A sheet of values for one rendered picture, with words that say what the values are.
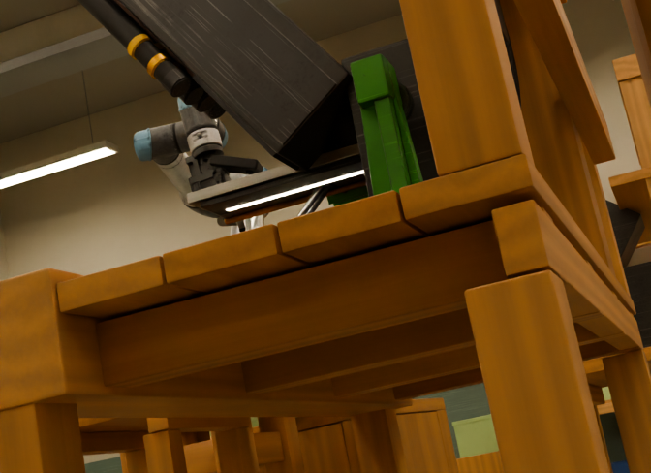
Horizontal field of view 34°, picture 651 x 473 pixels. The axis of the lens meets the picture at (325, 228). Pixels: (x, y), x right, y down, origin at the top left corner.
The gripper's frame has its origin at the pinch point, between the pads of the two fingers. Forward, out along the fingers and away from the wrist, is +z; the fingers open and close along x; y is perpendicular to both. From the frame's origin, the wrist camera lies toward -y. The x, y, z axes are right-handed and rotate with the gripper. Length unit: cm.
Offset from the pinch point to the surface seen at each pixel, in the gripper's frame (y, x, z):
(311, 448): 8, -54, 44
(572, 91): -73, 40, 12
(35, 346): 4, 109, 47
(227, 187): -11, 54, 13
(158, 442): 13, 48, 50
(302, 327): -26, 105, 53
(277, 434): 10, -29, 42
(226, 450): 10, 20, 50
